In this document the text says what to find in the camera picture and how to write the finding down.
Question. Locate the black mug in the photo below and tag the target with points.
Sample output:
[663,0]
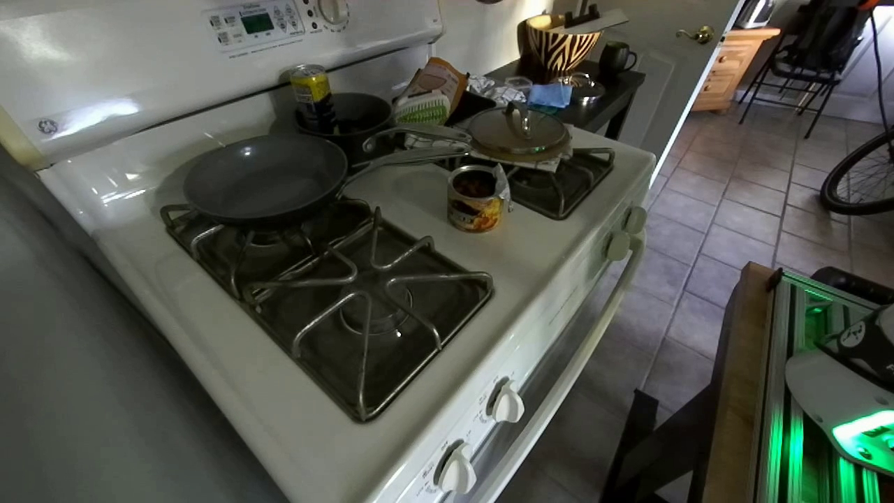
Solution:
[615,60]

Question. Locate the clear glass bowl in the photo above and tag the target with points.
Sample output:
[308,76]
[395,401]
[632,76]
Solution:
[583,88]

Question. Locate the yellow topped dark can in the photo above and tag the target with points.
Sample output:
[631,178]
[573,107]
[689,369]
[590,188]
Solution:
[311,88]

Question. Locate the small black burner grate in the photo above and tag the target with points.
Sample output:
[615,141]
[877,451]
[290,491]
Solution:
[561,191]

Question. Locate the wooden cabinet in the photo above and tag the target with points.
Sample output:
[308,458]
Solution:
[737,71]

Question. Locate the crumpled aluminium foil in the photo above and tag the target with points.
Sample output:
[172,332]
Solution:
[499,88]

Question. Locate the grey door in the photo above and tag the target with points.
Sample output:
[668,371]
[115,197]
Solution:
[671,83]

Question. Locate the small black pan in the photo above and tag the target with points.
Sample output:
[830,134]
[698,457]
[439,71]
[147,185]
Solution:
[364,111]

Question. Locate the bicycle wheel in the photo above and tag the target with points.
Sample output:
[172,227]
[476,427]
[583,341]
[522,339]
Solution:
[843,185]

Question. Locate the brass door knob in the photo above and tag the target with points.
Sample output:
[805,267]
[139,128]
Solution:
[698,35]

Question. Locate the white GE gas stove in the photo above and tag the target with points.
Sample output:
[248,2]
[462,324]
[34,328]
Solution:
[561,240]

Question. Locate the black metal chair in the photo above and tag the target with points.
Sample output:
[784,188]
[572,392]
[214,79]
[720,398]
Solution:
[811,44]

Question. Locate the green lit aluminium frame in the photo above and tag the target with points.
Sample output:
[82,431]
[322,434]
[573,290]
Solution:
[791,448]

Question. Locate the grey frying pan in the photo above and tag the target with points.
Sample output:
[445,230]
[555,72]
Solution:
[269,177]

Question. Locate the wooden board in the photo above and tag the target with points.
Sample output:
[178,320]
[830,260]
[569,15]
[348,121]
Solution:
[741,392]

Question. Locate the cardboard food box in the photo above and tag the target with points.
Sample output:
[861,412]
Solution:
[431,93]

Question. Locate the zebra pattern bowl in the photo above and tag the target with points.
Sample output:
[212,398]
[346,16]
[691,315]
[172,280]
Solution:
[561,44]

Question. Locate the white stove knob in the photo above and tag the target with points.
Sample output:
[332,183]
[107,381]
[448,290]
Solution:
[457,471]
[619,243]
[635,219]
[506,403]

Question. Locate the blue cloth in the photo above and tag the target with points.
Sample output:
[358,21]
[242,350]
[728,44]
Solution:
[550,96]

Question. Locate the open tin can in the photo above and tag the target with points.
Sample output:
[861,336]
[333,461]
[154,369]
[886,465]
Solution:
[476,211]

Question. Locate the glass pot lid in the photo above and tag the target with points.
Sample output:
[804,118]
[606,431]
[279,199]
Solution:
[518,131]

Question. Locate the large black burner grate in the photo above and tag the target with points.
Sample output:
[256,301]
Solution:
[374,308]

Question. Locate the black stand legs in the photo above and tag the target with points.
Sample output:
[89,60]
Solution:
[653,448]

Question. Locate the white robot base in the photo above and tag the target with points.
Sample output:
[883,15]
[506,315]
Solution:
[840,392]

